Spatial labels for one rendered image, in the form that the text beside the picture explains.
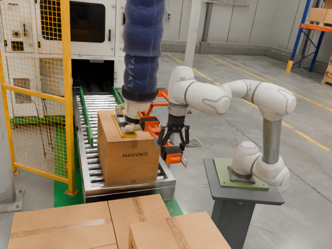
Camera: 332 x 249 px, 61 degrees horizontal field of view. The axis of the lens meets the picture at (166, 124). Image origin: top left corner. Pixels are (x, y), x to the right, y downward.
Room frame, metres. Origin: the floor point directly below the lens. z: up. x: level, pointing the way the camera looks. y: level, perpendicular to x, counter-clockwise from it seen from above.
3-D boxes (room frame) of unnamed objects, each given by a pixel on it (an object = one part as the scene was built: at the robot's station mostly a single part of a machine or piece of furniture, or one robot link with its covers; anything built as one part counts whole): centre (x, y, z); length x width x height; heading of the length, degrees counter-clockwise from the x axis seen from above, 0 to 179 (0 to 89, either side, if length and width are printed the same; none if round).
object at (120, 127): (1.69, 0.28, 1.14); 0.34 x 0.10 x 0.05; 23
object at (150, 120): (1.50, 0.09, 1.24); 0.10 x 0.08 x 0.06; 113
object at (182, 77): (1.17, -0.05, 1.58); 0.13 x 0.11 x 0.16; 45
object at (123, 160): (2.10, 0.32, 0.75); 0.60 x 0.40 x 0.40; 22
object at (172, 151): (1.17, -0.04, 1.24); 0.08 x 0.07 x 0.05; 23
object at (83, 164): (2.73, 0.93, 0.50); 2.31 x 0.05 x 0.19; 22
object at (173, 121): (1.18, -0.04, 1.40); 0.08 x 0.07 x 0.09; 112
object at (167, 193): (1.76, 0.20, 0.48); 0.70 x 0.03 x 0.15; 112
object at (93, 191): (1.76, 0.20, 0.58); 0.70 x 0.03 x 0.06; 112
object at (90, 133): (3.08, 1.01, 0.60); 1.60 x 0.10 x 0.09; 22
